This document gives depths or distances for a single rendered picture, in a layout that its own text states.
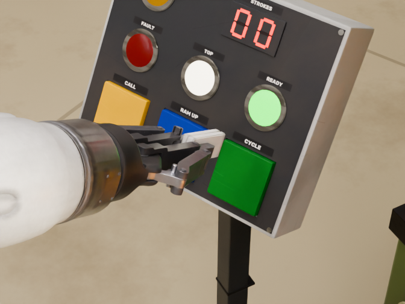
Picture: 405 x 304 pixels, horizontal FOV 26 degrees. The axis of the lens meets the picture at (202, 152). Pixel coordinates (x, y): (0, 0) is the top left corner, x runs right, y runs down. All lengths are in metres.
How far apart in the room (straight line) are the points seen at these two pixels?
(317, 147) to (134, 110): 0.26
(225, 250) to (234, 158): 0.35
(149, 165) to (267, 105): 0.28
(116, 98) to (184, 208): 1.29
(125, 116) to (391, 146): 1.61
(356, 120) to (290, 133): 1.71
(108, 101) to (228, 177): 0.21
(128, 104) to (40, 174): 0.51
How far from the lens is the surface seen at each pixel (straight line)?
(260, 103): 1.08
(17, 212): 0.68
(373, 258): 2.39
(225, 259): 1.45
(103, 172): 0.76
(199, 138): 0.96
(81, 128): 0.77
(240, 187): 1.10
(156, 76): 1.17
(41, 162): 0.69
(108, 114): 1.21
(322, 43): 1.05
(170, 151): 0.89
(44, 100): 2.86
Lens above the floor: 1.78
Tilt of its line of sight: 43 degrees down
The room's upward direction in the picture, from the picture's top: straight up
